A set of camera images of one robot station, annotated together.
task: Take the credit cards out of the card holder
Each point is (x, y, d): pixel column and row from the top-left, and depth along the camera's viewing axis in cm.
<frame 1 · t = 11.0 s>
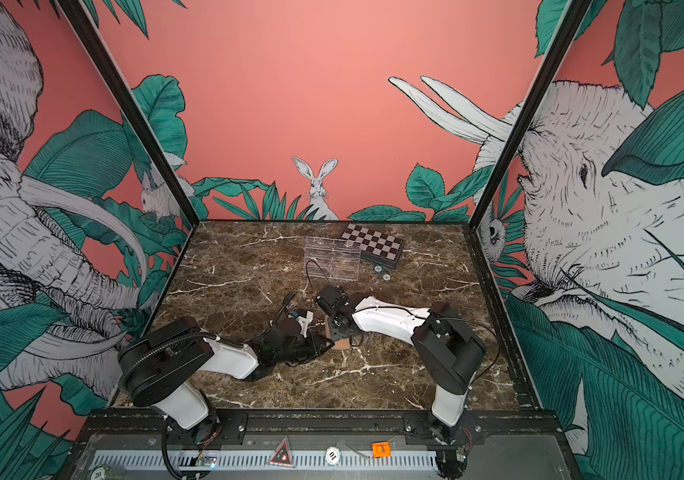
left hand: (337, 343, 84), fingers closed
right hand: (339, 327, 89), fingers open
clear acrylic organizer box: (331, 258, 107), point 4 cm above the table
folded checkered chess board: (375, 246, 112), point 3 cm above the table
green poker chip near: (386, 277, 106), on the table
green poker chip far: (378, 268, 109), on the table

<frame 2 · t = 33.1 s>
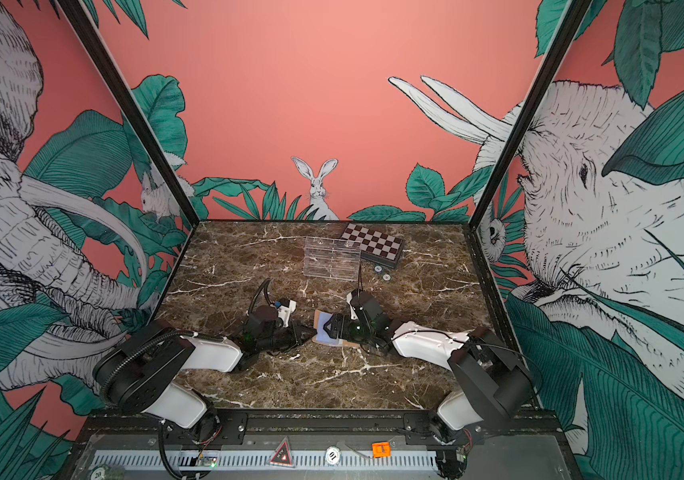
left hand: (319, 329, 85), fingers closed
right hand: (329, 328, 84), fingers open
credit card: (324, 337, 88), point 4 cm above the table
the other named things where they were.

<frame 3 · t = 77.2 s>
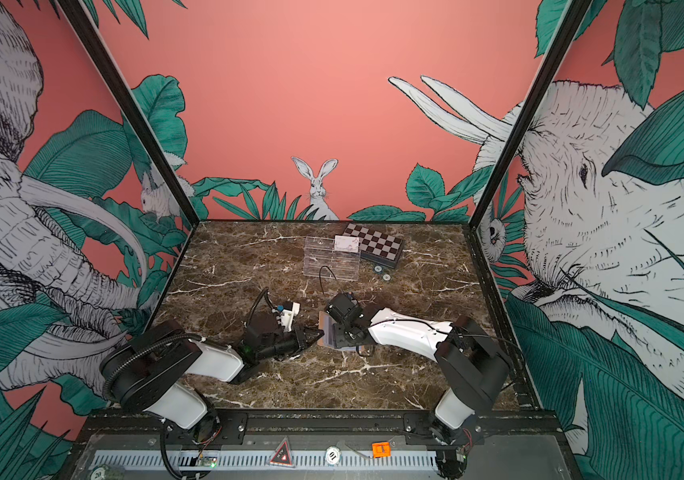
left hand: (326, 332, 82), fingers closed
right hand: (340, 335, 86), fingers open
credit card: (346, 243, 106), point 8 cm above the table
the other named things where they were.

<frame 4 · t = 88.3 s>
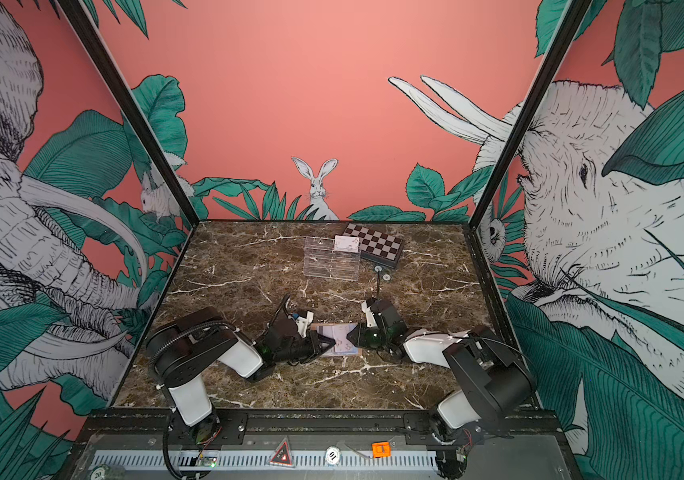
left hand: (338, 342, 85), fingers closed
right hand: (345, 335, 87), fingers closed
the named things where they were.

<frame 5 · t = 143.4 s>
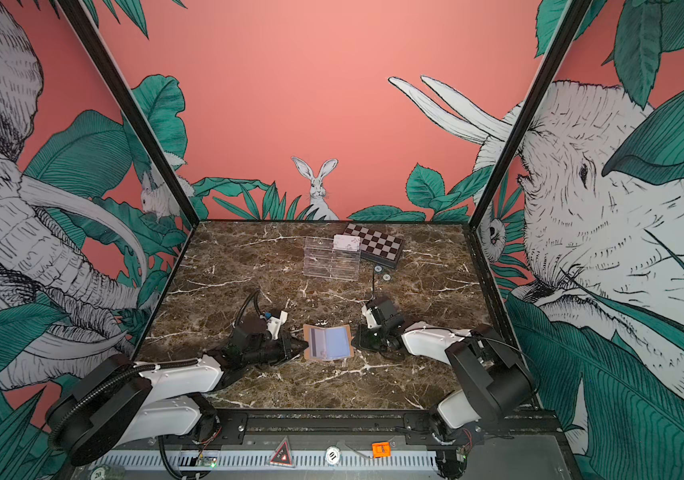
left hand: (310, 342, 82), fingers closed
right hand: (348, 341, 87), fingers closed
the named things where they were.

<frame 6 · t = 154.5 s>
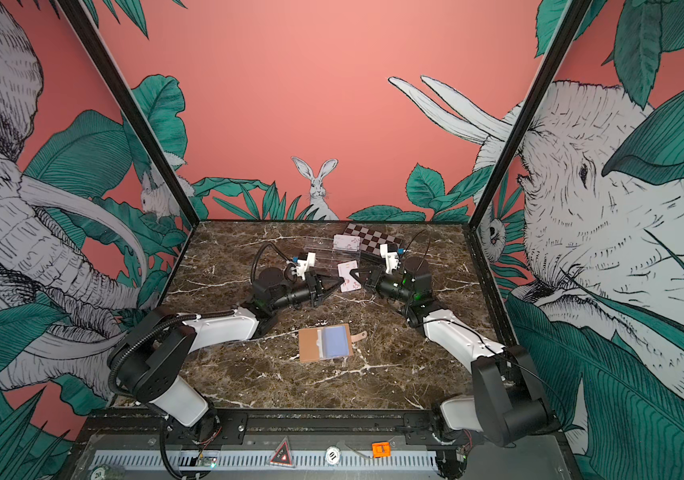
left hand: (345, 280, 75), fingers closed
right hand: (346, 274, 76), fingers closed
VIP credit card: (350, 282, 79), point 22 cm above the table
